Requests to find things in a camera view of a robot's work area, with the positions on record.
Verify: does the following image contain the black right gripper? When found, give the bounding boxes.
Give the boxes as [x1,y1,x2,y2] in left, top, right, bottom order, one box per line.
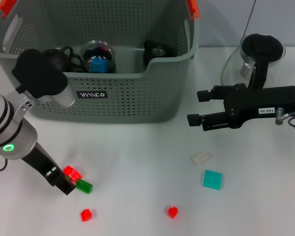
[187,83,295,131]

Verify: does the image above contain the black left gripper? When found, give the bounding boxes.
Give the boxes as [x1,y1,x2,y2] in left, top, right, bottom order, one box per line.
[22,144,76,196]

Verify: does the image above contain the bright red-orange building block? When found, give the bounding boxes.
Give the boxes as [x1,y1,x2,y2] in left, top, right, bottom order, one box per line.
[63,166,82,183]

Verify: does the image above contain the small green building block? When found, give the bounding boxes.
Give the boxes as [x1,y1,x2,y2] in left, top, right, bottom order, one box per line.
[75,179,94,195]

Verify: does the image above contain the blue square building block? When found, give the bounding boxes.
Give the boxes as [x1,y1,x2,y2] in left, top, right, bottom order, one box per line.
[90,58,107,73]

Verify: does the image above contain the small red building block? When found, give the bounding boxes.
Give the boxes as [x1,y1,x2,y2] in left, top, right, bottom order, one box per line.
[168,206,179,219]
[80,208,93,222]

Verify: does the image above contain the white building block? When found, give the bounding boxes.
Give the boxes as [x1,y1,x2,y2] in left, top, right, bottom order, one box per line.
[192,150,215,165]

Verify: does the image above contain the grey-green perforated storage basket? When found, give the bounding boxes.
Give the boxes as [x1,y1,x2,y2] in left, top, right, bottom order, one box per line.
[0,0,201,123]

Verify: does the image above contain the teal square building block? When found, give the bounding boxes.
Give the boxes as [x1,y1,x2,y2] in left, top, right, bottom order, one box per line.
[202,169,223,191]

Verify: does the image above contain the black clay teapot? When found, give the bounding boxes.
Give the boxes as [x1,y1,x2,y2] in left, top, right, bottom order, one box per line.
[43,46,73,72]

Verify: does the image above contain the right arm gripper cable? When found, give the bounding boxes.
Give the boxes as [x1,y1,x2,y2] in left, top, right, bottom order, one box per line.
[274,107,295,130]

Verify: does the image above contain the glass pitcher with black handle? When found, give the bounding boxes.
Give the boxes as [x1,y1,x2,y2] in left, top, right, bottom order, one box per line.
[220,33,287,90]

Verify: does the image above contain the orange basket handle clip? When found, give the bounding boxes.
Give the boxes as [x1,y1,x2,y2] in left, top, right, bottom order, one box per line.
[186,0,200,20]
[0,0,17,18]

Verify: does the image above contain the thin grey wall cable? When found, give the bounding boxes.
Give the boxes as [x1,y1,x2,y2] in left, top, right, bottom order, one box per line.
[240,0,258,42]

